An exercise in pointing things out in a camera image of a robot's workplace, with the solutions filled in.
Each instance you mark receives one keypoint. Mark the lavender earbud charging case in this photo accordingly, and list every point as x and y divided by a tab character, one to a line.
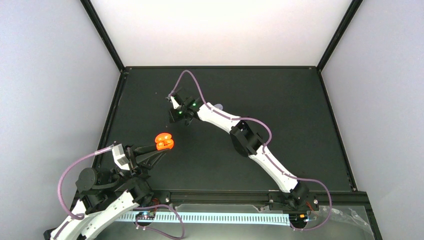
219	106

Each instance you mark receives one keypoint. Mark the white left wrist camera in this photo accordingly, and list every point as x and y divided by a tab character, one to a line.
120	158

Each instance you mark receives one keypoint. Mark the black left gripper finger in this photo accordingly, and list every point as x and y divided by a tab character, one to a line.
141	150
149	160

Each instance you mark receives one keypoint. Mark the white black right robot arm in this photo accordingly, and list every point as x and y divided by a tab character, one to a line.
246	141

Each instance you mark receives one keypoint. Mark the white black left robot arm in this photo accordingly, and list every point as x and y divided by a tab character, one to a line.
106	194

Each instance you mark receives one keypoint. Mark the black front frame rail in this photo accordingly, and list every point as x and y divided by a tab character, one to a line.
275	199

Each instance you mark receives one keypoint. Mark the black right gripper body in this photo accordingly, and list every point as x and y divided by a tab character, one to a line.
178	116

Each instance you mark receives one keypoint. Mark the orange round case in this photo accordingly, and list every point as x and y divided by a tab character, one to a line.
165	137

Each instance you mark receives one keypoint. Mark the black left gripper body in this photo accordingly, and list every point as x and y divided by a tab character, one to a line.
137	169

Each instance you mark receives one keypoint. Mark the light blue slotted cable duct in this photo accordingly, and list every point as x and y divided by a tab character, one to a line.
278	219

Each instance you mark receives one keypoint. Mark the orange earbud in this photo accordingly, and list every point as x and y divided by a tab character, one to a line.
161	145

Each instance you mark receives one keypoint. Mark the black enclosure frame post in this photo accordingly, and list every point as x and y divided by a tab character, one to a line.
102	32

